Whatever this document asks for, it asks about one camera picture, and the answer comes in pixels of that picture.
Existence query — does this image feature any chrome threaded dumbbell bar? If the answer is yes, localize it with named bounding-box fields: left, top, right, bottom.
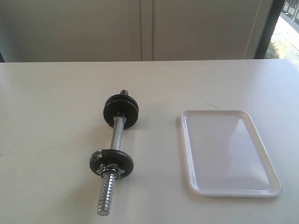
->
left=97, top=89, right=129, bottom=217

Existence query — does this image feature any black weight plate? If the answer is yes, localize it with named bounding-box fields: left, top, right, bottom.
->
left=89, top=149, right=134, bottom=179
left=105, top=94, right=138, bottom=106

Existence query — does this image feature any black weight plate far end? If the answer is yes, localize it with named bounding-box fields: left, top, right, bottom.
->
left=103, top=100, right=139, bottom=129

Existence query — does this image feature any chrome spinlock collar nut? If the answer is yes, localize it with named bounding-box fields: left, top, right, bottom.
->
left=96, top=164, right=124, bottom=180

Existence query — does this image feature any white plastic tray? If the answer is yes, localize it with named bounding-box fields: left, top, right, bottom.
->
left=180, top=110, right=282, bottom=198

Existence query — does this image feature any white blind pull cord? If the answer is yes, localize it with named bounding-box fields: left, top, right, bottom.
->
left=242, top=0, right=262, bottom=59

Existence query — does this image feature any dark window frame post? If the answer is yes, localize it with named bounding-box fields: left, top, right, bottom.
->
left=254, top=0, right=285, bottom=59

